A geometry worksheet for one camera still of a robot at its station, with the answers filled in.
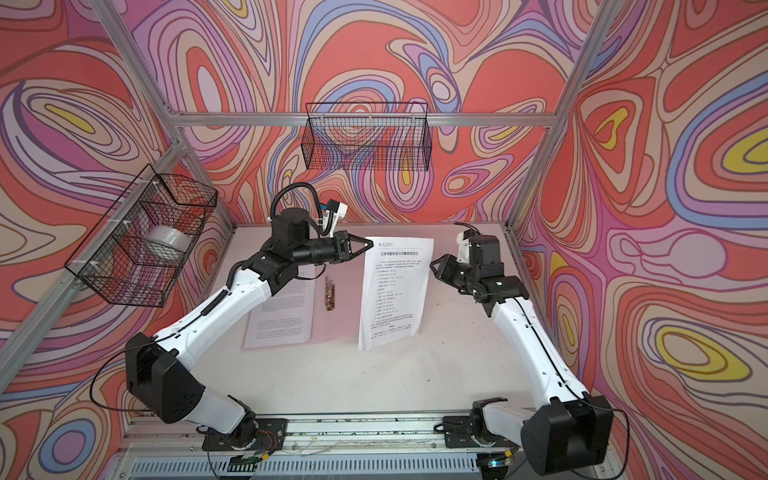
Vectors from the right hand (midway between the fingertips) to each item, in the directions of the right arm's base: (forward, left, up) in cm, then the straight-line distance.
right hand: (437, 272), depth 79 cm
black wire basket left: (+1, +70, +14) cm, 71 cm away
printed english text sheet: (-1, +46, -20) cm, 50 cm away
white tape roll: (+4, +68, +11) cm, 69 cm away
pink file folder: (+3, +29, -18) cm, 35 cm away
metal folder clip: (+6, +32, -18) cm, 37 cm away
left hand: (0, +16, +12) cm, 20 cm away
